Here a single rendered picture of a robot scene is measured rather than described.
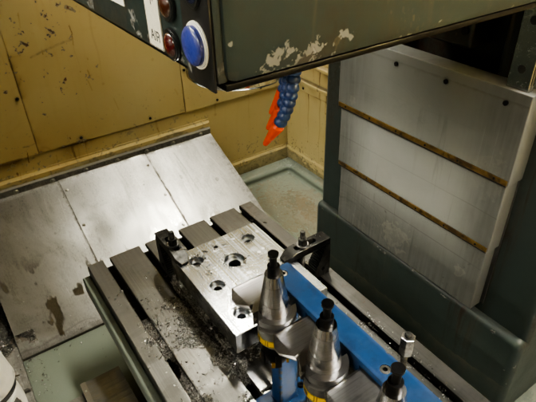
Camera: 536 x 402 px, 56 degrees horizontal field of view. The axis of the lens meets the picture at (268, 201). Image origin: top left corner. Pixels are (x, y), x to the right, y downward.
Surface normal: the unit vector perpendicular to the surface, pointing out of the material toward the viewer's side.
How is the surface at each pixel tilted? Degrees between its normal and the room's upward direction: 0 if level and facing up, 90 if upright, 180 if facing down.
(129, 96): 90
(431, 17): 90
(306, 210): 0
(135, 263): 0
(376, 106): 90
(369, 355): 0
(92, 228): 25
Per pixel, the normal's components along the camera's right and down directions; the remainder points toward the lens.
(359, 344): -0.03, -0.83
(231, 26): 0.21, 0.55
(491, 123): -0.83, 0.33
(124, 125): 0.57, 0.45
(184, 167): 0.21, -0.57
